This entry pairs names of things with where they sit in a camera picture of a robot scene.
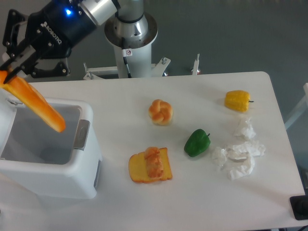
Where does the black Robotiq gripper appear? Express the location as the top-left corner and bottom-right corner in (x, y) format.
(0, 0), (96, 84)

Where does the long orange baguette bread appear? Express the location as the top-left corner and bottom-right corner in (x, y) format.
(0, 71), (66, 132)

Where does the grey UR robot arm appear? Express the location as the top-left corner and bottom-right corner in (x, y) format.
(0, 0), (143, 84)

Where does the white plastic trash can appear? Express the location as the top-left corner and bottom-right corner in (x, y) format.
(0, 90), (102, 199)

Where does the braided round bread roll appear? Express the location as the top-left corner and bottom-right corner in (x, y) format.
(148, 99), (173, 126)

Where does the yellow toast slice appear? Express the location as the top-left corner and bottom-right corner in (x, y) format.
(128, 147), (173, 183)

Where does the green bell pepper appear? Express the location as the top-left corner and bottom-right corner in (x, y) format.
(184, 128), (211, 157)

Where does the yellow bell pepper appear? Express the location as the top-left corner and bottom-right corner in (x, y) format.
(224, 90), (254, 112)

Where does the crumpled white tissue small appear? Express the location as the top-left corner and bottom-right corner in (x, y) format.
(211, 147), (227, 167)

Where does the crumpled white tissue upper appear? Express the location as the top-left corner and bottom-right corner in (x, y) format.
(234, 117), (256, 141)

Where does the crumpled white tissue large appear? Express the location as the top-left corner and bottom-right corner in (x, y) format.
(226, 140), (266, 180)

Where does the white furniture edge right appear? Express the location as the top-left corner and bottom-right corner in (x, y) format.
(284, 83), (308, 130)

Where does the black device at edge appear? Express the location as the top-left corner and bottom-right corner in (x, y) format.
(289, 195), (308, 220)

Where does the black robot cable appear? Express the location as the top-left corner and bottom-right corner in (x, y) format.
(121, 37), (132, 78)

